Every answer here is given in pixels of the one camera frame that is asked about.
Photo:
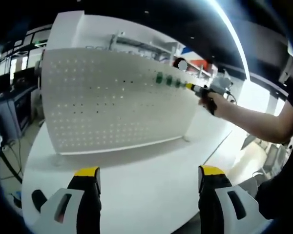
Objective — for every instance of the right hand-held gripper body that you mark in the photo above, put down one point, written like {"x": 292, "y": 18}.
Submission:
{"x": 219, "y": 85}

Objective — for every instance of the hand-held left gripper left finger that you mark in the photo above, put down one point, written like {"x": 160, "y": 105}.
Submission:
{"x": 70, "y": 207}

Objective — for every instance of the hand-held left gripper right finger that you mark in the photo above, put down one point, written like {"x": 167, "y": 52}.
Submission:
{"x": 224, "y": 207}

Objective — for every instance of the white perforated mounting plate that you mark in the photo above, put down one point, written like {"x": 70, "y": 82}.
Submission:
{"x": 112, "y": 109}

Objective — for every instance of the black computer mouse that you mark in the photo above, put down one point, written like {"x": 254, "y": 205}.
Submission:
{"x": 38, "y": 200}

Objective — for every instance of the red white blue banner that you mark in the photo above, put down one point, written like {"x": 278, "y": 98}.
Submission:
{"x": 193, "y": 54}

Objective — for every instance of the long ceiling light strip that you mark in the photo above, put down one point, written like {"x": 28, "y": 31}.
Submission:
{"x": 239, "y": 44}

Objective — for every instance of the metal shelf rack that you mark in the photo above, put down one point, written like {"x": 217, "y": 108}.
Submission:
{"x": 146, "y": 46}

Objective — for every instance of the white square pillar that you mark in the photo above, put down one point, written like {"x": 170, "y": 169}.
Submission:
{"x": 66, "y": 31}

